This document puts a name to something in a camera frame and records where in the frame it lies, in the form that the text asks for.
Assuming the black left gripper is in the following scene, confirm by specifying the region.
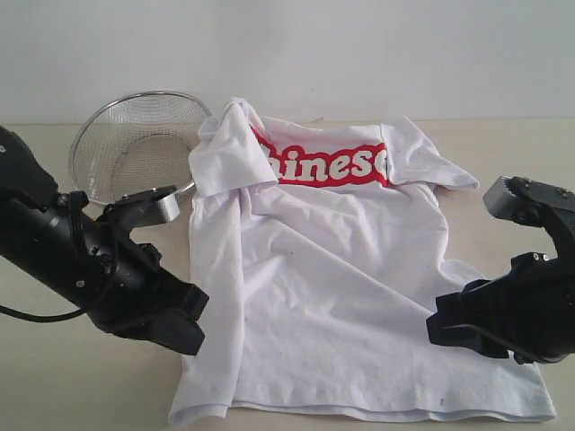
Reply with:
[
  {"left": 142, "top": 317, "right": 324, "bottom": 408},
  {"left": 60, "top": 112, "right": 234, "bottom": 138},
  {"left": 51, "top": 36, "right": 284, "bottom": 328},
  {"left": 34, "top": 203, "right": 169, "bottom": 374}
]
[{"left": 53, "top": 191, "right": 209, "bottom": 356}]

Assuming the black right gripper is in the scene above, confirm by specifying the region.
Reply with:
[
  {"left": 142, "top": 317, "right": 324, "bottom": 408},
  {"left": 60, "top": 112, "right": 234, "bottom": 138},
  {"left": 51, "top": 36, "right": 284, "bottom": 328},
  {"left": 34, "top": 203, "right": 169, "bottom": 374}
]
[{"left": 426, "top": 251, "right": 574, "bottom": 365}]

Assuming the white t-shirt red print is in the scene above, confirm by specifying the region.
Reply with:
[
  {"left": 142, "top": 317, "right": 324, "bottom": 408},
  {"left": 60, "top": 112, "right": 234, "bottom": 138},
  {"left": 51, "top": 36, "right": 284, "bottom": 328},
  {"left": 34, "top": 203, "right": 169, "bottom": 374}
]
[{"left": 169, "top": 98, "right": 556, "bottom": 426}]

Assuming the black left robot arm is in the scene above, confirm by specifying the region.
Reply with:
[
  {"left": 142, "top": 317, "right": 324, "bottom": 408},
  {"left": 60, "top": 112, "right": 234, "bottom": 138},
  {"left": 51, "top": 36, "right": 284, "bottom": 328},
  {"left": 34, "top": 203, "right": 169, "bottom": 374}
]
[{"left": 1, "top": 128, "right": 208, "bottom": 356}]

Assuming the metal mesh basket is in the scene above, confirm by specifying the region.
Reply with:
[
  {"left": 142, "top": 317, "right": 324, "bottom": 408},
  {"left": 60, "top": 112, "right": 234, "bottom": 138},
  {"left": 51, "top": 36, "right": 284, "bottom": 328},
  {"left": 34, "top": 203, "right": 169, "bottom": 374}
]
[{"left": 68, "top": 91, "right": 211, "bottom": 206}]

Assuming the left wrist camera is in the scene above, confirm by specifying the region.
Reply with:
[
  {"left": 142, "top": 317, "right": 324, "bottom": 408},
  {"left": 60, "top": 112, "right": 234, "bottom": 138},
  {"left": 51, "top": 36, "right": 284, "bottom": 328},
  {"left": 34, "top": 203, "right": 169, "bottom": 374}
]
[{"left": 102, "top": 185, "right": 181, "bottom": 231}]

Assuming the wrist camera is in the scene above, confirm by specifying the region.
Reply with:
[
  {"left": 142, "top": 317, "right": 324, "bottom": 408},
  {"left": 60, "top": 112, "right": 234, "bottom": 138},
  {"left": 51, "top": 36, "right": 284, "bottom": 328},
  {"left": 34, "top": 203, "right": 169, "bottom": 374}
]
[
  {"left": 482, "top": 176, "right": 520, "bottom": 221},
  {"left": 102, "top": 185, "right": 181, "bottom": 231}
]

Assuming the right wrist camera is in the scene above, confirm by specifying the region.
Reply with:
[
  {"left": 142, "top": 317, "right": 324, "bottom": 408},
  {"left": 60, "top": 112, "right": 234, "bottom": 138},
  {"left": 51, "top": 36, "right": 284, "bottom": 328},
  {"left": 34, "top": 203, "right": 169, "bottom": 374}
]
[{"left": 482, "top": 176, "right": 520, "bottom": 221}]

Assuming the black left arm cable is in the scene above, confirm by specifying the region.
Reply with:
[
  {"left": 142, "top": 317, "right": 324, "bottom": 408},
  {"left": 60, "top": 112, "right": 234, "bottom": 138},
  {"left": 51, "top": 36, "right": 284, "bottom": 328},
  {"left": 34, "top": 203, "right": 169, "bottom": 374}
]
[{"left": 0, "top": 303, "right": 86, "bottom": 323}]

